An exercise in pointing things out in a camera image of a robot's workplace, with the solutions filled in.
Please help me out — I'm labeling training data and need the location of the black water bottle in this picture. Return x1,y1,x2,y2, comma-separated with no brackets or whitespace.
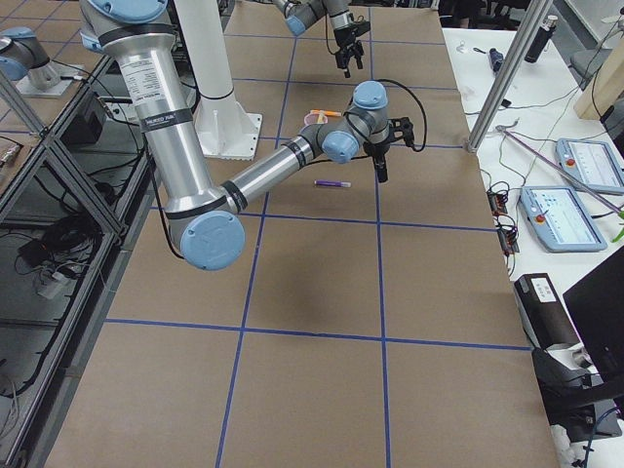
525,15,559,63

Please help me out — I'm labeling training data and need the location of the black cardboard box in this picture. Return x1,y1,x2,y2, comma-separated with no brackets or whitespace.
513,273,580,351

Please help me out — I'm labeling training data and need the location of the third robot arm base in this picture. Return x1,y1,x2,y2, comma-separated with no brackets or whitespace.
1,26,84,98

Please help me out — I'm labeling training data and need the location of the folded navy umbrella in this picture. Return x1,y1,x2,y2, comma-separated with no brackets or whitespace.
487,48,504,75

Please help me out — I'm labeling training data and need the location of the blue teach pendant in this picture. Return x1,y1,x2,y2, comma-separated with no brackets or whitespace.
556,138,623,195
520,186,606,253

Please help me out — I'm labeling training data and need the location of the purple marker pen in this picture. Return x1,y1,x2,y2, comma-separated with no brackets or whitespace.
313,179,352,188

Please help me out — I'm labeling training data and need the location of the aluminium frame post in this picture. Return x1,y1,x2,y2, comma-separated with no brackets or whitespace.
465,0,553,153

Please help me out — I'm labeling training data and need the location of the near blue teach pendant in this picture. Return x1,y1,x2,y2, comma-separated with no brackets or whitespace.
520,186,606,253

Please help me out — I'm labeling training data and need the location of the orange highlighter pen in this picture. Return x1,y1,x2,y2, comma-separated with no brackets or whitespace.
310,109,342,117

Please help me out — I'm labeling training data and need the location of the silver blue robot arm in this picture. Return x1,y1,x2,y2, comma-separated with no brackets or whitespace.
80,1,389,270
271,0,371,78

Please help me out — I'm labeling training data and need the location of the far blue teach pendant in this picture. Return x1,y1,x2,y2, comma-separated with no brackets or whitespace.
556,138,623,195

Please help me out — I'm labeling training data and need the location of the pink mesh pen holder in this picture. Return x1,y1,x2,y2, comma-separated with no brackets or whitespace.
303,112,322,127

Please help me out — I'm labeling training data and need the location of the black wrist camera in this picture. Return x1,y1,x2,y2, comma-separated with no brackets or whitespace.
389,117,414,147
351,19,371,37

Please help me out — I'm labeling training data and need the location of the small circuit board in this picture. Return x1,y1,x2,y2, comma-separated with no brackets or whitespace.
487,191,508,215

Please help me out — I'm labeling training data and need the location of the black monitor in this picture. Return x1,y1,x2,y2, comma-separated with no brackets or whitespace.
564,248,623,378

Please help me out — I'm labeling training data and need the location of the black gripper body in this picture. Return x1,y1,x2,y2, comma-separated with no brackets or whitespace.
364,141,390,160
333,26,360,51

